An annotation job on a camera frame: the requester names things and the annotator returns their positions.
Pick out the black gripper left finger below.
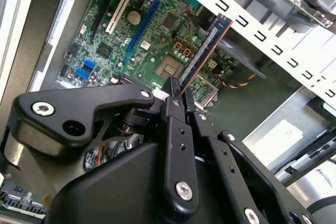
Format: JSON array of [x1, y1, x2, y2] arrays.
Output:
[[6, 76, 201, 218]]

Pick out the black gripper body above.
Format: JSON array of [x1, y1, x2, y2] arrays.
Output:
[[43, 142, 237, 224]]

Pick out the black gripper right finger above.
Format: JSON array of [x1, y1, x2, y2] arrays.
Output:
[[185, 89, 318, 224]]

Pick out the blue RAM stick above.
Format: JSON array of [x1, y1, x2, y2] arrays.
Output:
[[178, 13, 234, 91]]

